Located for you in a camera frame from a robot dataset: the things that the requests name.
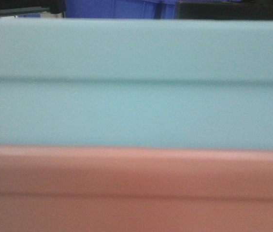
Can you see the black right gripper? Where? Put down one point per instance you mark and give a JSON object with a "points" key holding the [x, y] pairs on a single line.
{"points": [[224, 10]]}

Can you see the blue crate upper left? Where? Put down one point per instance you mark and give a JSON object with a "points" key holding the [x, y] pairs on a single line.
{"points": [[120, 9]]}

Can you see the light blue plastic box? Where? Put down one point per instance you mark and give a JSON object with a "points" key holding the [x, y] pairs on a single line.
{"points": [[152, 83]]}

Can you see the gripper body left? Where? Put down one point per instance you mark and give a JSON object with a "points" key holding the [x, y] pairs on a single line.
{"points": [[22, 7]]}

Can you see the pink plastic box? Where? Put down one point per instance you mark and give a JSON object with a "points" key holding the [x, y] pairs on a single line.
{"points": [[124, 189]]}

